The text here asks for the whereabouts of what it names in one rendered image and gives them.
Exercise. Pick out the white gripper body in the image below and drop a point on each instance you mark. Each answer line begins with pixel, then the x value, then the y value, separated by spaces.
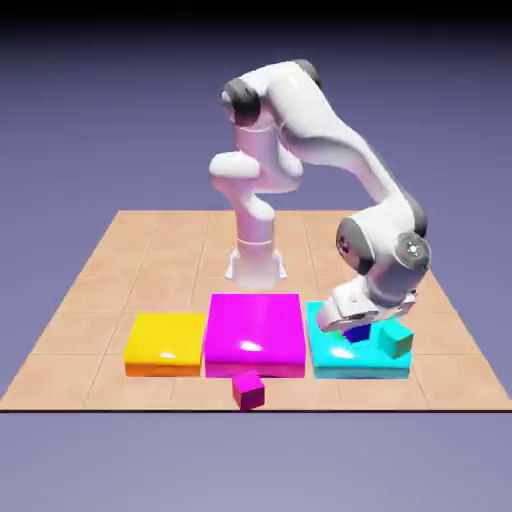
pixel 347 304

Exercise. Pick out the small blue cube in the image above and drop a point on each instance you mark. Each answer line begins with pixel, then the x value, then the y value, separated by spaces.
pixel 357 333

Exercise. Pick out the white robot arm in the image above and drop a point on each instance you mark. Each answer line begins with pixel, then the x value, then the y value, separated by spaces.
pixel 316 116

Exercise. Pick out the small teal cube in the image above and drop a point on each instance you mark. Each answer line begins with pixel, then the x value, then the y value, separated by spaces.
pixel 395 339

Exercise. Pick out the small magenta cube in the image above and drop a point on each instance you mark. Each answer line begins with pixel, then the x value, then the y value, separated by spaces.
pixel 248 390

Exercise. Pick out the large cyan box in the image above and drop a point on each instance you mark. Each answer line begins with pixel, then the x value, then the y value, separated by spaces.
pixel 352 358

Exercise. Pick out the large magenta box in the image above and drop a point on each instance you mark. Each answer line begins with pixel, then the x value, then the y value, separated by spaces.
pixel 254 332

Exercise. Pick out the large yellow box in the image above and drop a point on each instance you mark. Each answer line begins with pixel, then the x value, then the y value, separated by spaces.
pixel 164 340

